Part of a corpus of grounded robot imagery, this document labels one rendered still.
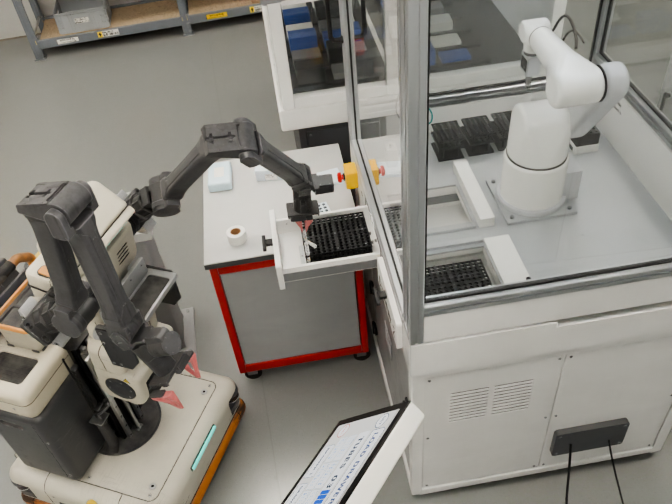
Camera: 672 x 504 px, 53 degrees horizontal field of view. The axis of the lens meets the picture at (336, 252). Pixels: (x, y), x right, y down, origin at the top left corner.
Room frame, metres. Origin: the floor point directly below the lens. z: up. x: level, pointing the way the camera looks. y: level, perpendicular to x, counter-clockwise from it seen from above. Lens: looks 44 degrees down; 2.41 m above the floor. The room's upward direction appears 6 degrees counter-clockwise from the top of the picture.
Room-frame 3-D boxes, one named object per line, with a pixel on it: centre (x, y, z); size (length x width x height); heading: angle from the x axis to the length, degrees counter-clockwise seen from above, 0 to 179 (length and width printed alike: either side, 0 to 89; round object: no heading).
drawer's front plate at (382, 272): (1.38, -0.15, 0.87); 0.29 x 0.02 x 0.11; 4
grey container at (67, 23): (5.39, 1.80, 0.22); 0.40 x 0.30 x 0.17; 97
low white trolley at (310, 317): (2.08, 0.21, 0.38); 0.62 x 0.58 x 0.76; 4
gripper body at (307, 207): (1.67, 0.09, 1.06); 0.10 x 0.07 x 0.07; 95
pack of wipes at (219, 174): (2.24, 0.43, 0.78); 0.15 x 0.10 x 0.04; 3
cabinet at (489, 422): (1.68, -0.61, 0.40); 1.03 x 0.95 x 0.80; 4
